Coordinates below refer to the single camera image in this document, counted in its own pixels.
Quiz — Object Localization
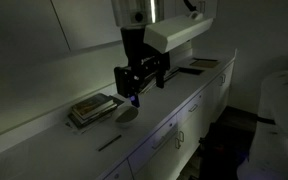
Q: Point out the flat black notebook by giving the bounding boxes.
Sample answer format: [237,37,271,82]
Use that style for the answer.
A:
[178,66,205,76]

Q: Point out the white rounded machine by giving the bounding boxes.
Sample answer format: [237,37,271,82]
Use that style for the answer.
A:
[236,69,288,180]

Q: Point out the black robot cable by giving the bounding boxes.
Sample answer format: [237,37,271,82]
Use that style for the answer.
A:
[183,0,199,13]

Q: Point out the white base cabinet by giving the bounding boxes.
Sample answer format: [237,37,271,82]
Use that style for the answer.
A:
[97,49,239,180]

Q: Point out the long metal drawer handle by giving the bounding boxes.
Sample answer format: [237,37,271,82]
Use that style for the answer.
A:
[151,127,179,150]

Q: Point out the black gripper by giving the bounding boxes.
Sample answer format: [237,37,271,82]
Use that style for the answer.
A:
[113,25,171,109]

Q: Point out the medium book with pale pages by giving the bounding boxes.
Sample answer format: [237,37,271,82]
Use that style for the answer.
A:
[71,100,119,122]

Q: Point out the white bowl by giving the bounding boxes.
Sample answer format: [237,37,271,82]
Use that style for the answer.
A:
[112,104,140,130]

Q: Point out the black pen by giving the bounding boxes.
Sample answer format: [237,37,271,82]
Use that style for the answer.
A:
[97,133,123,153]

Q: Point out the dark flat tray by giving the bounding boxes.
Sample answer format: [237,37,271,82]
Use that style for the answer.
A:
[189,57,220,70]

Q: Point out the short metal drawer handle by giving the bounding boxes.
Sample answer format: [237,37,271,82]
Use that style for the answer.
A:
[188,103,200,113]

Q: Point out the white wall cabinet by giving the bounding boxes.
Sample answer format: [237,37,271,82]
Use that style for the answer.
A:
[49,0,126,52]

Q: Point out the metal cabinet door handle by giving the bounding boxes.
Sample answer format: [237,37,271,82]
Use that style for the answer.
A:
[174,130,186,150]
[219,73,227,87]

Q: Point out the small dark book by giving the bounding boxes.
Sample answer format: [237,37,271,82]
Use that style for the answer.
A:
[71,92,115,113]

